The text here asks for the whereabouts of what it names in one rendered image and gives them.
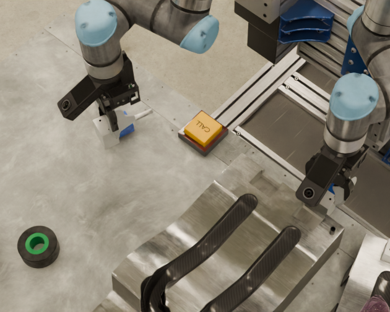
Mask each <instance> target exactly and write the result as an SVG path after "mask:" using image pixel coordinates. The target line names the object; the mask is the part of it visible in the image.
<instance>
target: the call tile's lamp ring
mask: <svg viewBox="0 0 390 312"><path fill-rule="evenodd" d="M200 112H202V110H201V111H200ZM200 112H199V113H200ZM203 112H204V111H203ZM199 113H198V114H199ZM204 113H205V112H204ZM198 114H197V115H198ZM205 114H207V113H205ZM197 115H196V116H197ZM196 116H195V117H196ZM208 116H209V115H208ZM195 117H194V118H195ZM210 117H211V116H210ZM194 118H193V119H194ZM211 118H212V117H211ZM193 119H192V120H193ZM212 119H213V118H212ZM192 120H191V121H192ZM214 120H215V119H214ZM191 121H190V122H191ZM215 121H216V120H215ZM190 122H188V123H187V124H186V125H188V124H189V123H190ZM216 122H218V121H216ZM218 123H219V122H218ZM219 124H220V123H219ZM186 125H185V126H186ZM221 125H222V124H221ZM185 126H184V127H185ZM184 127H183V128H182V129H181V130H180V131H179V133H180V134H181V135H182V136H184V137H185V138H187V140H189V141H190V142H192V143H193V144H194V145H196V146H197V147H198V148H200V149H201V150H202V151H204V152H205V151H206V150H207V149H208V148H209V147H211V146H212V145H213V144H214V143H215V142H216V141H217V140H218V139H219V138H220V137H221V136H222V135H223V134H224V133H225V132H226V131H227V130H228V129H227V128H226V127H225V126H223V125H222V129H223V131H222V132H221V133H220V134H219V135H218V136H217V137H216V138H215V139H214V140H213V141H212V142H210V143H209V144H208V145H207V146H206V147H205V148H203V147H202V146H201V145H199V144H198V143H197V142H196V141H194V140H193V139H191V138H190V137H189V136H187V135H186V134H185V133H183V131H184Z"/></svg>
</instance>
